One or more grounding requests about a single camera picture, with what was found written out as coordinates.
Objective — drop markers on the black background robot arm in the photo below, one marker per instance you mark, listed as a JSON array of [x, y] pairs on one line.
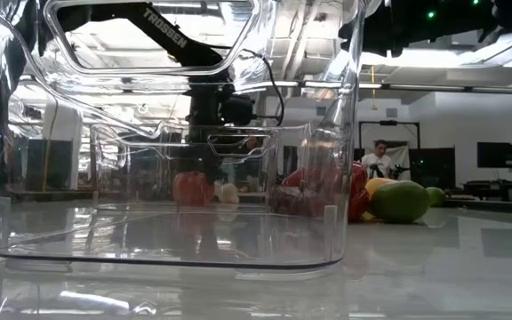
[[399, 170]]

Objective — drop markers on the white garlic bulb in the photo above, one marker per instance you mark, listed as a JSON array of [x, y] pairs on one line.
[[228, 194]]

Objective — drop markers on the black desk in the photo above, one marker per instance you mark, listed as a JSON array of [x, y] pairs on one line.
[[489, 186]]

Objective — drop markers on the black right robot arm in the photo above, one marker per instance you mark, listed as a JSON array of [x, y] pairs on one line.
[[416, 22]]

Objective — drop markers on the person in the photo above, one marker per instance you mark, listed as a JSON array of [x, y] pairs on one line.
[[380, 146]]

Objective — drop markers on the clear plastic bin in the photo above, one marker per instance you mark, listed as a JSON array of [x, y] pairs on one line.
[[105, 242], [292, 178]]

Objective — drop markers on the yellow lemon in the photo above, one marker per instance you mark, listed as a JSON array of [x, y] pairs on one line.
[[378, 183]]

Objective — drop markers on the green lime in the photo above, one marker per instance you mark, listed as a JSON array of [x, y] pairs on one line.
[[436, 197]]

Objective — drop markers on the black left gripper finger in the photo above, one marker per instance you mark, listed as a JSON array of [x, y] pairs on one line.
[[212, 160]]

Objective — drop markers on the green mango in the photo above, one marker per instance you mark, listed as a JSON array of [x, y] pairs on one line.
[[400, 202]]

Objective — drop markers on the white hanging cloth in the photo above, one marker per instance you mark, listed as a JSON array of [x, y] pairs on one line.
[[402, 157]]

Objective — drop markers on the metal frame bar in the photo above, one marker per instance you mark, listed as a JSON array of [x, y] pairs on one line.
[[460, 88]]

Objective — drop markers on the red apple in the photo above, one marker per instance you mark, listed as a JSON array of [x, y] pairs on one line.
[[191, 189]]

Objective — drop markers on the red bell pepper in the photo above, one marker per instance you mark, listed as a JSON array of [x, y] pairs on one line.
[[359, 195]]

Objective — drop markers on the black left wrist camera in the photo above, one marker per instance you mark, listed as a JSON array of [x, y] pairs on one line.
[[238, 110]]

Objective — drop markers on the black panel screen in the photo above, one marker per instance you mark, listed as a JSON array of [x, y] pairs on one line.
[[434, 166]]

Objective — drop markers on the black frame stand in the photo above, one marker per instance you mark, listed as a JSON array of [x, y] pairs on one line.
[[389, 122]]

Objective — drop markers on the black wall monitor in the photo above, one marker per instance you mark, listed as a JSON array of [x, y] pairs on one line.
[[496, 154]]

